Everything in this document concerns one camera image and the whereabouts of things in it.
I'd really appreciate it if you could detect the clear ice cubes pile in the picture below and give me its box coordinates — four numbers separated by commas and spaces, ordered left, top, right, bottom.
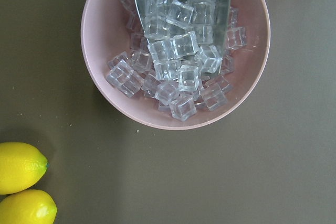
106, 0, 245, 122

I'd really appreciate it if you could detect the pink bowl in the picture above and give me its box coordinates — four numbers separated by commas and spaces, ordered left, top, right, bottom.
81, 0, 271, 130

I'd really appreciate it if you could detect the metal ice scoop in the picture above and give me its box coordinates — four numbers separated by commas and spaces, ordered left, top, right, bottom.
133, 0, 232, 81

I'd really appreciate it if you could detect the yellow lemon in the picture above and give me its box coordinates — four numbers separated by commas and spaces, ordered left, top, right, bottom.
1, 142, 49, 195
1, 189, 58, 223

